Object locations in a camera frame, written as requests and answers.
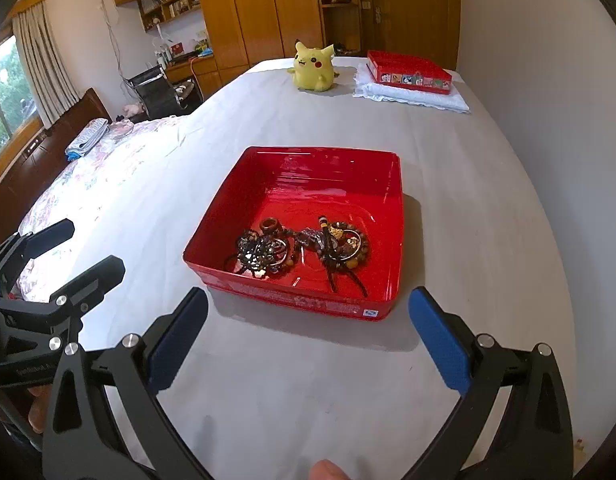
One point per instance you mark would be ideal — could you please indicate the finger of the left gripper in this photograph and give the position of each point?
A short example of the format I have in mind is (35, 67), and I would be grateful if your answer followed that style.
(62, 312)
(18, 249)

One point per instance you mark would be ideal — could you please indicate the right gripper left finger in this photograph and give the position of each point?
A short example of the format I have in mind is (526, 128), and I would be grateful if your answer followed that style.
(82, 439)

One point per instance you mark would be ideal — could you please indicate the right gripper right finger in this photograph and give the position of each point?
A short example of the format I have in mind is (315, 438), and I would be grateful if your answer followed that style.
(534, 437)

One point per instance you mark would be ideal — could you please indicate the black braided cord charm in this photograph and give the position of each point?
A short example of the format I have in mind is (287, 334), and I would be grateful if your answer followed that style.
(333, 264)

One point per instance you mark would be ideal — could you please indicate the gold pendant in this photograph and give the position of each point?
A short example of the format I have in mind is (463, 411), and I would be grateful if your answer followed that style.
(336, 233)

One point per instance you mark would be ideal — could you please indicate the silver wristwatch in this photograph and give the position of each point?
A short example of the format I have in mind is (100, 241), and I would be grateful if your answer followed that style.
(311, 239)

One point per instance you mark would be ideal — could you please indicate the silver bangle large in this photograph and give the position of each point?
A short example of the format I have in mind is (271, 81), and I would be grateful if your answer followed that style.
(349, 246)

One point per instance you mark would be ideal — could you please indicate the person's left hand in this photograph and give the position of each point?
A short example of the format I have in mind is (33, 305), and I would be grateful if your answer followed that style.
(39, 407)

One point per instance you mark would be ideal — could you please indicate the person's right thumb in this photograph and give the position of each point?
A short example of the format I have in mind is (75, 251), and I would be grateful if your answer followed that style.
(327, 470)

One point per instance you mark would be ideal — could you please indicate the wooden headboard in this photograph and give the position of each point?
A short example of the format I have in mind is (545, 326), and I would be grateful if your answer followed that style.
(40, 160)

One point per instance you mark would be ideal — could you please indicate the floral bedspread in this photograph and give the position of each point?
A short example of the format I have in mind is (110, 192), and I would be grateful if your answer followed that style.
(96, 192)

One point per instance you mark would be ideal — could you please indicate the window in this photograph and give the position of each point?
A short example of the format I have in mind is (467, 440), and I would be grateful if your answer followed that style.
(17, 104)

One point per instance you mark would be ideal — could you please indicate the folded blue white cloth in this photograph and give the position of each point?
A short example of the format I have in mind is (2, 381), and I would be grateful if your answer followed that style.
(87, 138)

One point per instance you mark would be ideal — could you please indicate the beige curtain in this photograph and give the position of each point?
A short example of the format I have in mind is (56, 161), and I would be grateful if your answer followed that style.
(50, 85)

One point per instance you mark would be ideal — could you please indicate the black office chair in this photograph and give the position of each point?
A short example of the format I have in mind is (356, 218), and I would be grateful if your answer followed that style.
(161, 98)

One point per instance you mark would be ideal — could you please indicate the red tin box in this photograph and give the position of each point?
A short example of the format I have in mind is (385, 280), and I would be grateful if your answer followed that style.
(296, 187)

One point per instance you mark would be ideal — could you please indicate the wooden desk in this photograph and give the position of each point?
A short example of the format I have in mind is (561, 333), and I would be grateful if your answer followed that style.
(202, 69)

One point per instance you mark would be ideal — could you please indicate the wooden wardrobe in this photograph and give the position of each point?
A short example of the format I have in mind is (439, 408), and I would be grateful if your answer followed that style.
(243, 33)

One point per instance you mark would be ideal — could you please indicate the yellow Pikachu plush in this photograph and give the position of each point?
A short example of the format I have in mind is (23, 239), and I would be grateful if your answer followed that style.
(313, 68)

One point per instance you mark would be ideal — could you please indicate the white folded towel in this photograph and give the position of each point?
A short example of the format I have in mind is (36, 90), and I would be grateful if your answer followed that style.
(367, 88)

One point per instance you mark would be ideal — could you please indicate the red tin lid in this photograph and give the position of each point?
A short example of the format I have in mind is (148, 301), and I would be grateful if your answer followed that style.
(408, 72)

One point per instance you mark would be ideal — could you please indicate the wooden door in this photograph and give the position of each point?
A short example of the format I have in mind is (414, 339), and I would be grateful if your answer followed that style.
(426, 28)

